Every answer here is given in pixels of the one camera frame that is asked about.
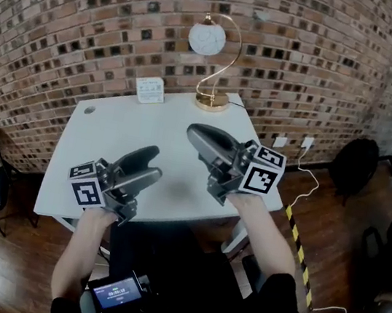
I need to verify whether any person's left forearm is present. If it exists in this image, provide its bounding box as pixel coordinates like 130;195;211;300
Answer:
48;203;120;308

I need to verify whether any gold lamp with white globe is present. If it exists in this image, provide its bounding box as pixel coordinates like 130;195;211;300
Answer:
177;9;248;116

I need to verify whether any white table leg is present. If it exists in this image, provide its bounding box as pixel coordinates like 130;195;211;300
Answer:
53;215;78;232
219;217;251;258

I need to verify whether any white table card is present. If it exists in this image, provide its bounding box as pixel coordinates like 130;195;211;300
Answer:
132;74;168;108

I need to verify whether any yellow black hazard tape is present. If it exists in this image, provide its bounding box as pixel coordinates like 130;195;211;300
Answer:
270;204;329;312

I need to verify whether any white charger with cable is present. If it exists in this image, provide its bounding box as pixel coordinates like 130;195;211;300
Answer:
285;133;329;213

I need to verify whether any dark grey chair armrest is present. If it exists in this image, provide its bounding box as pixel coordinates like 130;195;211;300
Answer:
236;254;269;296
77;288;107;313

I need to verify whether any black backpack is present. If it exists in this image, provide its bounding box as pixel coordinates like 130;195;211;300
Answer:
323;133;383;210

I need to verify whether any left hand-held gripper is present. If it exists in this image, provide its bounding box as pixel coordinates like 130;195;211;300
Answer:
61;132;168;234

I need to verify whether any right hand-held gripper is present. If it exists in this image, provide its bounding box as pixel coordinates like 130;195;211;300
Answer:
175;121;291;215

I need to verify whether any person's right forearm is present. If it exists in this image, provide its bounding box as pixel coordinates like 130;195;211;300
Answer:
216;189;307;296

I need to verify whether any white wall socket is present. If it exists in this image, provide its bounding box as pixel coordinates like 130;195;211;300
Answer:
273;135;289;151

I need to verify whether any black recorder with screen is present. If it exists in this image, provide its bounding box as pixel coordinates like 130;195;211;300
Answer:
82;264;156;313

